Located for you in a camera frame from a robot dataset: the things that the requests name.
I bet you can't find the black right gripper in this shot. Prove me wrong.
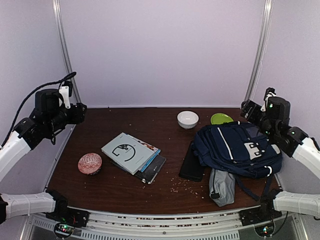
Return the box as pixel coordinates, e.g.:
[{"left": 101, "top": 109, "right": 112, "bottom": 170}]
[{"left": 240, "top": 99, "right": 276, "bottom": 141}]

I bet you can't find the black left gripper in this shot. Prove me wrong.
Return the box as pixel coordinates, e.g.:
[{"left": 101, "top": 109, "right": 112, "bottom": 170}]
[{"left": 46, "top": 102, "right": 90, "bottom": 134}]

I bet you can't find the navy blue student backpack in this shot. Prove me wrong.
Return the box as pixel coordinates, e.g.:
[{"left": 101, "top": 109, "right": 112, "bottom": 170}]
[{"left": 192, "top": 121, "right": 283, "bottom": 201}]

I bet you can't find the grey zip pouch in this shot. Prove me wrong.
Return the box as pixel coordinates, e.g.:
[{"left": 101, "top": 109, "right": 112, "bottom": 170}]
[{"left": 209, "top": 168, "right": 236, "bottom": 207}]

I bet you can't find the black leather case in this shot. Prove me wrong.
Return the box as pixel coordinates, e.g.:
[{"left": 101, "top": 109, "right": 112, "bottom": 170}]
[{"left": 178, "top": 141, "right": 205, "bottom": 182}]

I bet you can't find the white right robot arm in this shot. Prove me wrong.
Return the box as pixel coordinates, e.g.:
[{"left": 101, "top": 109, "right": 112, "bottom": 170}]
[{"left": 240, "top": 87, "right": 320, "bottom": 221}]

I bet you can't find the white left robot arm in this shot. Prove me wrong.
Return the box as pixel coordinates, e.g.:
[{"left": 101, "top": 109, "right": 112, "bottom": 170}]
[{"left": 0, "top": 86, "right": 87, "bottom": 227}]

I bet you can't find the green plate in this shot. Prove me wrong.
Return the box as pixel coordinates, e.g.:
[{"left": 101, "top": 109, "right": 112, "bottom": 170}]
[{"left": 210, "top": 113, "right": 234, "bottom": 125}]

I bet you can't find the red patterned bowl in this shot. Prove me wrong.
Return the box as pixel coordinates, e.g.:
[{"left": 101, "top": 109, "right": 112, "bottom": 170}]
[{"left": 77, "top": 153, "right": 102, "bottom": 176}]

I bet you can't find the white ceramic bowl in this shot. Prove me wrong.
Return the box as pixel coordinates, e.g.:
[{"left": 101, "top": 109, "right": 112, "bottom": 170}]
[{"left": 177, "top": 110, "right": 199, "bottom": 130}]

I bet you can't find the blue illustrated book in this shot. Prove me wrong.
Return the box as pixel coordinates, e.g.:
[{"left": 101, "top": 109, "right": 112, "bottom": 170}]
[{"left": 127, "top": 134, "right": 161, "bottom": 172}]

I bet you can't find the black notebook under books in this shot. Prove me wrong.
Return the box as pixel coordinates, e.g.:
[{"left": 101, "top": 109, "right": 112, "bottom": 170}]
[{"left": 110, "top": 154, "right": 167, "bottom": 185}]

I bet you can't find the right aluminium frame post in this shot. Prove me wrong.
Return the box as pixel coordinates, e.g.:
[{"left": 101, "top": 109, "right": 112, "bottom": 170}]
[{"left": 244, "top": 0, "right": 274, "bottom": 101}]

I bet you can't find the aluminium frame post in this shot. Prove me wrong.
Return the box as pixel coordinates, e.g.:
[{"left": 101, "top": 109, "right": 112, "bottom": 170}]
[
  {"left": 244, "top": 0, "right": 274, "bottom": 101},
  {"left": 51, "top": 0, "right": 84, "bottom": 109}
]

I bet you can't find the left aluminium frame post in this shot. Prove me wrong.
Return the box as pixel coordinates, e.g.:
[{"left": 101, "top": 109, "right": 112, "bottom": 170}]
[{"left": 51, "top": 0, "right": 84, "bottom": 109}]

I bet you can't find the front metal rail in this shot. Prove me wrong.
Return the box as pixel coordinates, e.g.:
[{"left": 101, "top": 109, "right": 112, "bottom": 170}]
[{"left": 21, "top": 207, "right": 305, "bottom": 240}]

